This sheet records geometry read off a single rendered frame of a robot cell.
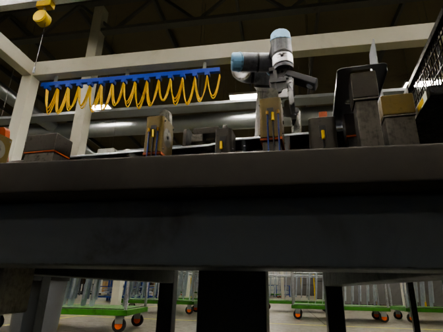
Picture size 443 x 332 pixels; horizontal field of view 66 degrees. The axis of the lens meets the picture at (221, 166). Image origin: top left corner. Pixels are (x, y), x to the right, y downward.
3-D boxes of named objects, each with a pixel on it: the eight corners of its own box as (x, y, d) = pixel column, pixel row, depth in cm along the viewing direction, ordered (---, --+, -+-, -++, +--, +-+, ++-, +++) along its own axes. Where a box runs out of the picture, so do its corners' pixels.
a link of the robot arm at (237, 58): (229, 61, 179) (231, 45, 131) (250, 61, 179) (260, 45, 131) (229, 83, 181) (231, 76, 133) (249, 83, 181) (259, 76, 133)
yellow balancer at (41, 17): (17, 70, 317) (35, -1, 346) (24, 77, 326) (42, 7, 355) (32, 69, 314) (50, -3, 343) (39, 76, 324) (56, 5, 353)
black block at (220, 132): (207, 230, 86) (211, 124, 95) (217, 235, 94) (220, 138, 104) (228, 229, 84) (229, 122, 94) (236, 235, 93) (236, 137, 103)
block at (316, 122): (314, 225, 77) (306, 112, 86) (314, 233, 87) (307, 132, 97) (349, 224, 75) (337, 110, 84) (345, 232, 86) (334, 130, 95)
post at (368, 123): (366, 208, 62) (349, 72, 71) (363, 214, 66) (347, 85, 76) (397, 207, 60) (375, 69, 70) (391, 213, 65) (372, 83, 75)
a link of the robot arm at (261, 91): (246, 160, 194) (250, 59, 178) (272, 161, 194) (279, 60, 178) (247, 166, 182) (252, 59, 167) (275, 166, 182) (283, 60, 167)
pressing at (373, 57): (386, 130, 99) (372, 35, 111) (380, 145, 109) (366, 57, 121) (389, 130, 99) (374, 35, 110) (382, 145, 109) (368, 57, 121)
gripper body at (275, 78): (272, 104, 124) (270, 76, 128) (296, 101, 122) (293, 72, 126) (270, 93, 117) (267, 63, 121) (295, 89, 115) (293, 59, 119)
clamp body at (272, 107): (258, 225, 78) (255, 93, 90) (264, 233, 89) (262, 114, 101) (287, 224, 77) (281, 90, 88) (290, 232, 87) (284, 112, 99)
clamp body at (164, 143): (126, 230, 89) (140, 112, 101) (147, 237, 100) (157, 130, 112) (149, 230, 88) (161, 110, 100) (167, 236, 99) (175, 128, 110)
